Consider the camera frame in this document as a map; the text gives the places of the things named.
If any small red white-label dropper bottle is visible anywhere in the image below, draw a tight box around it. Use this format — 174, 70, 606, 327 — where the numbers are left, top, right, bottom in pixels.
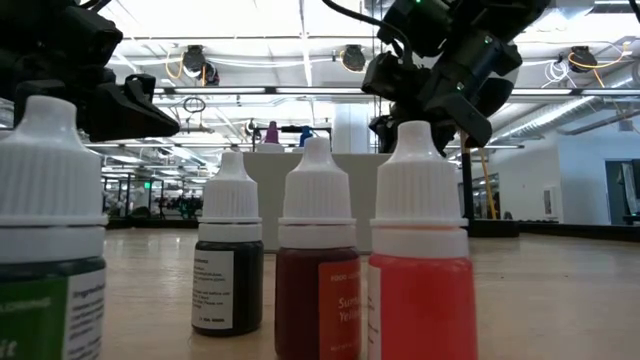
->
367, 119, 480, 360

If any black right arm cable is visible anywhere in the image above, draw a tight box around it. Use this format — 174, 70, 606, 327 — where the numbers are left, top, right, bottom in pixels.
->
322, 0, 416, 64

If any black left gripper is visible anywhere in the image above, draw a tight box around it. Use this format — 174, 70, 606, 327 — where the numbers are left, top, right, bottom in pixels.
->
0, 0, 180, 143

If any yellow hanging cord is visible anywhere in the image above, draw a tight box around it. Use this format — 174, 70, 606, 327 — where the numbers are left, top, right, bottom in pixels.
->
477, 147, 500, 221

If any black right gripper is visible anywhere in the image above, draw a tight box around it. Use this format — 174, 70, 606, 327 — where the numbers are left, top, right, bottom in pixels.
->
362, 29, 524, 154

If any grey plastic tray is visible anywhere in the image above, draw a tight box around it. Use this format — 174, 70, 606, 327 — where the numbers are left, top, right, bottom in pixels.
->
243, 151, 381, 254

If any small green-label dropper bottle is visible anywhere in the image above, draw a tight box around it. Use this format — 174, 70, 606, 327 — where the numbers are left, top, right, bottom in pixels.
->
0, 94, 109, 360

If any small brown orange-label dropper bottle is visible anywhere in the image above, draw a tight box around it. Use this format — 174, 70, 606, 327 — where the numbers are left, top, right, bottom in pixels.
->
273, 135, 363, 360

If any black ceiling cable reel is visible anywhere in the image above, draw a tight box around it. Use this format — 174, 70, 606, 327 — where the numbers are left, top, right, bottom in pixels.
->
341, 43, 368, 73
568, 45, 599, 74
181, 44, 221, 87

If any small black dropper bottle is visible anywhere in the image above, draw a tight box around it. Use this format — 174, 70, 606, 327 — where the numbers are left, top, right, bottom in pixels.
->
191, 151, 265, 338

